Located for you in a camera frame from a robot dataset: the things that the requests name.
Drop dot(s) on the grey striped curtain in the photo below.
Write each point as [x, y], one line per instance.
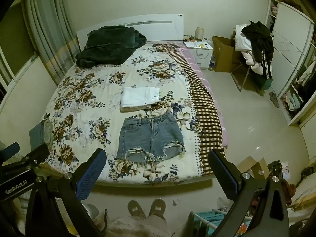
[47, 29]

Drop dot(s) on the metal folding chair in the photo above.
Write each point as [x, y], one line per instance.
[240, 75]

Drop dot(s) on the dark green blanket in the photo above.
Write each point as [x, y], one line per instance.
[108, 45]

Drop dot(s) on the teal drying rack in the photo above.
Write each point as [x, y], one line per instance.
[209, 221]

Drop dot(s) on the beige table lamp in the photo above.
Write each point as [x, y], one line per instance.
[199, 34]

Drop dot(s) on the grey floor slipper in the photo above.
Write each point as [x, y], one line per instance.
[274, 98]

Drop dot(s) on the person's left slipper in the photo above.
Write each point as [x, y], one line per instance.
[135, 208]

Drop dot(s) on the person's slipper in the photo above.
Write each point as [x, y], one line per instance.
[158, 207]
[135, 208]

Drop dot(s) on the white window frame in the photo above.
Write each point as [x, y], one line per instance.
[14, 79]

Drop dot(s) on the large cardboard box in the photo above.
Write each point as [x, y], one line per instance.
[224, 54]

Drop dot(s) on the clear plastic bottle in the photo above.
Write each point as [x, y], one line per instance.
[212, 64]

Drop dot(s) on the blue denim shorts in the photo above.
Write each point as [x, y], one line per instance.
[148, 138]

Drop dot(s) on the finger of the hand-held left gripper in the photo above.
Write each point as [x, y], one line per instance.
[9, 150]
[34, 154]

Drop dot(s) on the white folded pants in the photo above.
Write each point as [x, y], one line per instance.
[138, 97]

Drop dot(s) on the brown checkered blanket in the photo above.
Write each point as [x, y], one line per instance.
[205, 118]

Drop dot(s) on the white wardrobe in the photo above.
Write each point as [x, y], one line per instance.
[288, 49]

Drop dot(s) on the white bed headboard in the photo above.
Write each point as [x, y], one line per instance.
[158, 28]

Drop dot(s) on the white clothes pile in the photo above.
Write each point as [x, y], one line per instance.
[244, 47]

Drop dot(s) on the bed with floral sheet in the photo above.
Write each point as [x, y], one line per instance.
[98, 98]

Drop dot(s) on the grey folded cloth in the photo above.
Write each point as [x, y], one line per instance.
[39, 134]

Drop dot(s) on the person's right slipper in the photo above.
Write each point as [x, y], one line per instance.
[158, 207]

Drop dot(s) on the white nightstand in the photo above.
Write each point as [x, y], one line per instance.
[201, 54]

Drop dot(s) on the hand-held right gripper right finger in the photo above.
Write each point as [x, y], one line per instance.
[223, 175]

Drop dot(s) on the small flattened cardboard box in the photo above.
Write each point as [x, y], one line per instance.
[251, 166]

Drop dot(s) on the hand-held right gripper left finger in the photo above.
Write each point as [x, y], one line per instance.
[91, 175]

